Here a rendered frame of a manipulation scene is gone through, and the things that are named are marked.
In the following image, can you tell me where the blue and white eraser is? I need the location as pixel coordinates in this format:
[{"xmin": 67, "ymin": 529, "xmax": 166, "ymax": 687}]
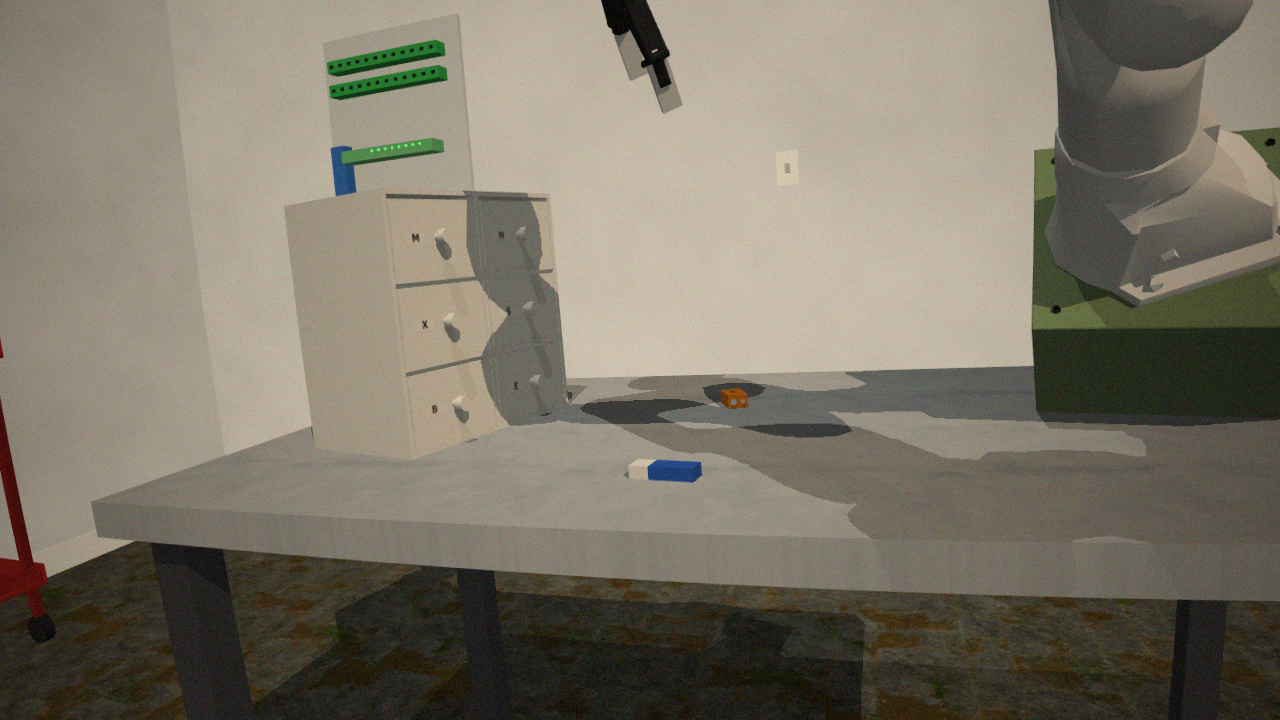
[{"xmin": 628, "ymin": 459, "xmax": 701, "ymax": 482}]

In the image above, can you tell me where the cream small chest of drawers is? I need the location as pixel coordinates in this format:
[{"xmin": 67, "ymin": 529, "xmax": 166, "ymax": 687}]
[{"xmin": 284, "ymin": 188, "xmax": 568, "ymax": 460}]

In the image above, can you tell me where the orange rectangular block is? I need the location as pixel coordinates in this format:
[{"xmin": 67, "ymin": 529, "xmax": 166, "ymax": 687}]
[{"xmin": 721, "ymin": 388, "xmax": 748, "ymax": 409}]

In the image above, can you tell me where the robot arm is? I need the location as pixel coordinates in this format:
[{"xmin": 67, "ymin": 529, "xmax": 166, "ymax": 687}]
[{"xmin": 1044, "ymin": 0, "xmax": 1280, "ymax": 307}]

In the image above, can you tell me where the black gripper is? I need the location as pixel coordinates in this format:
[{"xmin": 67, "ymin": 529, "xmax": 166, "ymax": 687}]
[{"xmin": 602, "ymin": 0, "xmax": 684, "ymax": 114}]

